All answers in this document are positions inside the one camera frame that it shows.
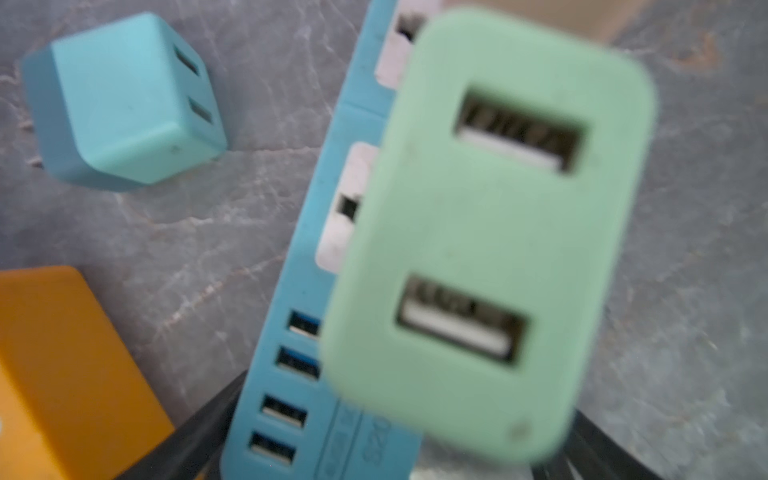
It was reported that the green plug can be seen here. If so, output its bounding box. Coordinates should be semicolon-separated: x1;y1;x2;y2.
319;6;657;463

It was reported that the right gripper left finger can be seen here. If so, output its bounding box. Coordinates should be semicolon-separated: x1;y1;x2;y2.
116;370;248;480

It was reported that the teal charger plug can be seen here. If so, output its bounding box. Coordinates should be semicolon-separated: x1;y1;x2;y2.
21;12;228;192

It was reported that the pink plug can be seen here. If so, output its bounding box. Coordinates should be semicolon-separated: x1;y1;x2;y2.
442;0;648;44

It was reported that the orange power strip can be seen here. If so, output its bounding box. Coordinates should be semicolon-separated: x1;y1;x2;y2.
1;266;174;479

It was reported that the teal power strip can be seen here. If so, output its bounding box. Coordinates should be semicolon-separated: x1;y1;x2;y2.
219;1;443;479

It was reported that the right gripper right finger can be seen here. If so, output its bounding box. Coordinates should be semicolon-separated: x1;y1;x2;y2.
531;410;661;480

